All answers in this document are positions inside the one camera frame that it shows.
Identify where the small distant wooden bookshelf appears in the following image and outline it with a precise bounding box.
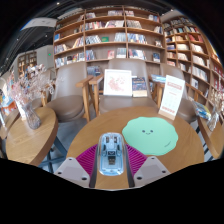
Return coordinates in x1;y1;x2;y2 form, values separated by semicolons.
17;50;38;79

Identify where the colourful book display stand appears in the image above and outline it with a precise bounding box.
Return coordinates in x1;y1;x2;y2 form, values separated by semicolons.
0;71;18;116

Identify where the transparent computer mouse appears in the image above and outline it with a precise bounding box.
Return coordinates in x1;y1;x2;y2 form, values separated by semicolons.
97;132;128;177

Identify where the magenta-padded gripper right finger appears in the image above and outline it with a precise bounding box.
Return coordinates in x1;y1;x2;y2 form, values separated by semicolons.
124;143;172;188

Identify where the angled wooden bookshelf unit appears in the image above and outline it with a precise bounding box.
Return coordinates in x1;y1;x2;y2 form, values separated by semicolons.
162;14;224;114

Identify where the white and red standing sign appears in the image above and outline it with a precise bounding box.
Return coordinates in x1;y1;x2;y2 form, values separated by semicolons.
158;74;186;121

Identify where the wide wooden bookshelf unit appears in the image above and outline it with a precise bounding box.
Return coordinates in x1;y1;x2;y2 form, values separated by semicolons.
53;4;167;76

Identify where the small white sign card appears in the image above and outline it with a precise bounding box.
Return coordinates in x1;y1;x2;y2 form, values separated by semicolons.
15;101;27;121

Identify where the glass vase with pink flowers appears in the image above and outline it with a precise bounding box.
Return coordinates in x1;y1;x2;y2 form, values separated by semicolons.
8;63;56;130

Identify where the green smiley mouse pad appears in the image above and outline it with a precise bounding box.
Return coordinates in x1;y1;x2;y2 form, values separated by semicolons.
121;116;179;157

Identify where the round wooden side table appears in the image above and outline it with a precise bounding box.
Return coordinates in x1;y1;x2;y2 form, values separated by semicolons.
5;106;68;168
197;114;224;160
0;108;21;141

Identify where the dark cover book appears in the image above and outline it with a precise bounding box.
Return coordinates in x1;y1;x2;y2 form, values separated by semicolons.
131;76;148;98

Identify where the blue magazine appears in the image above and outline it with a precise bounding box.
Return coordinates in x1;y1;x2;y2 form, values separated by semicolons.
150;74;167;84

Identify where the stack of magazines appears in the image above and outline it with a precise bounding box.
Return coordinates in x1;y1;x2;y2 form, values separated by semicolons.
191;99;212;121

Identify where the taupe armchair with wooden arms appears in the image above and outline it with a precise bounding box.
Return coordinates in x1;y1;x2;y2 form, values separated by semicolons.
88;58;161;116
41;61;94;123
159;63;201;124

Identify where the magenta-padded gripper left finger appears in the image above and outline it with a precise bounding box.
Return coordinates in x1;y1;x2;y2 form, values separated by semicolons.
53;143;100;189

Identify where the glass vase with pale flowers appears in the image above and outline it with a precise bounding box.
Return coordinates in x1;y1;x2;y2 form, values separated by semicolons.
206;88;224;132

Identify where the white framed floral picture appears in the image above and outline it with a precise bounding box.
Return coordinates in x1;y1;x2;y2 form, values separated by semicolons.
103;68;133;97

